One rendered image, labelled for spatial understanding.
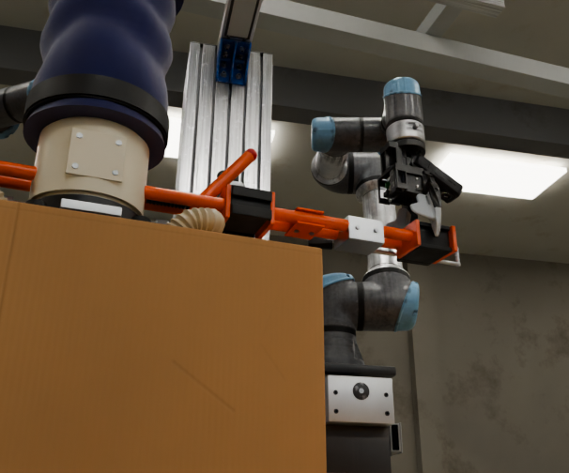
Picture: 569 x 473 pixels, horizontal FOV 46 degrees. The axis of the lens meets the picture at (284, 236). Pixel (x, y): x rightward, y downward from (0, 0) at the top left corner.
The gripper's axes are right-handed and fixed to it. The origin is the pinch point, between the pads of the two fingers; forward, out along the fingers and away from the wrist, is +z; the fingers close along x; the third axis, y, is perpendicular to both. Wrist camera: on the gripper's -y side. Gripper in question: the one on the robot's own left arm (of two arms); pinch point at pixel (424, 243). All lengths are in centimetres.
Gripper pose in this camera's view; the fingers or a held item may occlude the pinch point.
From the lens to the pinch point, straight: 126.2
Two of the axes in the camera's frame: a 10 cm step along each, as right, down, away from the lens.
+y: -9.3, -1.5, -3.3
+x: 3.6, -3.8, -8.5
